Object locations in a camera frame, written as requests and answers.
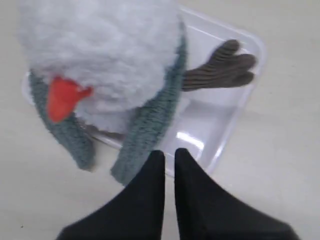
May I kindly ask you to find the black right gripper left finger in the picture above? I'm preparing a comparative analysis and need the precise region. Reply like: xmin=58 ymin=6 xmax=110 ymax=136
xmin=57 ymin=150 xmax=165 ymax=240

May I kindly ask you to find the green fuzzy knitted scarf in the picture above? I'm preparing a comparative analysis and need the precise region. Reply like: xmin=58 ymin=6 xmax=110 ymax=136
xmin=27 ymin=23 xmax=188 ymax=186

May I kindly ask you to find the white rectangular plastic tray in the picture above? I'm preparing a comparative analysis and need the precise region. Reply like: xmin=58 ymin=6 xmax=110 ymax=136
xmin=21 ymin=6 xmax=266 ymax=177

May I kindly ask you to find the white plush snowman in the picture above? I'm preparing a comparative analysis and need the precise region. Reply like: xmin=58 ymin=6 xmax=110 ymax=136
xmin=17 ymin=0 xmax=256 ymax=134

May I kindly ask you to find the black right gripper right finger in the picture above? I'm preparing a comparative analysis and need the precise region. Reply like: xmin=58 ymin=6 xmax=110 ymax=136
xmin=174 ymin=148 xmax=299 ymax=240

